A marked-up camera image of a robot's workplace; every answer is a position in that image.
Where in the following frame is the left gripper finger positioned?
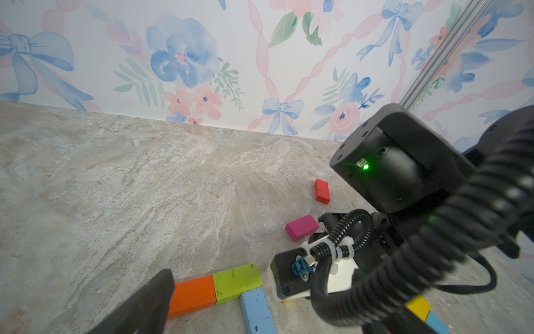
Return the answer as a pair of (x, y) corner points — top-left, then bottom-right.
(89, 269), (175, 333)

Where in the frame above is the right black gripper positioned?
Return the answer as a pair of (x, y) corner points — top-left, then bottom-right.
(318, 212), (403, 274)

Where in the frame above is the orange block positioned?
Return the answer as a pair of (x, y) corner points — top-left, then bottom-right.
(167, 276), (216, 321)

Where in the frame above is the red block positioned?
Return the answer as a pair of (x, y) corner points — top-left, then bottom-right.
(314, 179), (331, 205)

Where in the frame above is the green block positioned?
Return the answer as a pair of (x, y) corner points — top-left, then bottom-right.
(212, 264), (263, 306)

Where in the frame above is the magenta block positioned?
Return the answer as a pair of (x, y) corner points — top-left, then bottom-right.
(285, 215), (319, 242)

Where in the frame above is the light blue block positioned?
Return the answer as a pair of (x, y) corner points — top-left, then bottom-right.
(239, 287), (278, 334)

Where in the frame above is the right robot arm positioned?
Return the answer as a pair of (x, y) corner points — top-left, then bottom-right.
(330, 104), (533, 272)

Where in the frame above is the yellow block lower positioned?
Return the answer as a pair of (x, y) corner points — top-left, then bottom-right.
(406, 296), (431, 323)

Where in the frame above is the blue block right lower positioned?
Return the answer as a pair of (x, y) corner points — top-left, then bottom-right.
(426, 310), (450, 334)

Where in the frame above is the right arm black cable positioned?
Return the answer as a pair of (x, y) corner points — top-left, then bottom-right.
(308, 120), (534, 328)

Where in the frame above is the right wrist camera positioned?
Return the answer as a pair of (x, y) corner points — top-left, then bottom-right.
(268, 232), (359, 302)

